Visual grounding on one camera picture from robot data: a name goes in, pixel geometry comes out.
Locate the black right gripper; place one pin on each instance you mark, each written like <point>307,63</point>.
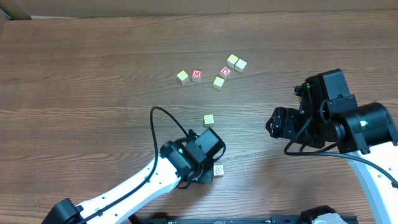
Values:
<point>277,122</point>

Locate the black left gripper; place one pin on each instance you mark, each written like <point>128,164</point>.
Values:
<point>204,177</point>

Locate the blue X B wooden block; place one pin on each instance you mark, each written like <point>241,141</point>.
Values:
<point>218,170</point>

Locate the yellow S wooden block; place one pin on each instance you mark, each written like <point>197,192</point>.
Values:
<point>208,120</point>

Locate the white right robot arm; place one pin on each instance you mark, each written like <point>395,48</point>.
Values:
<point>329,122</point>

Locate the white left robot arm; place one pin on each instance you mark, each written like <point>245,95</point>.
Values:
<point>188,159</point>

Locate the yellow-edged wooden block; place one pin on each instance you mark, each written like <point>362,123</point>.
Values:
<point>240,65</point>

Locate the plain wooden block centre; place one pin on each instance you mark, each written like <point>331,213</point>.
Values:
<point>218,83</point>

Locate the plain wooden block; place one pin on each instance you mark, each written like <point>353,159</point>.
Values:
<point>218,83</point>
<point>232,60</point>
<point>183,77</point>

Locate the red O wooden block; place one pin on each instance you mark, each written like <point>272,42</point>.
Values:
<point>225,72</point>

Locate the plain wooden block far back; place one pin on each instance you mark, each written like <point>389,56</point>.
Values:
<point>232,60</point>

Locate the plain wooden block far left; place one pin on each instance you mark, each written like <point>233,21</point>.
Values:
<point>183,77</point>

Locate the red M wooden block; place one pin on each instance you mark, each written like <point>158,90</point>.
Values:
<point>196,75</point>

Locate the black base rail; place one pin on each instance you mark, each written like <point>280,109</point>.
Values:
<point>276,219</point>

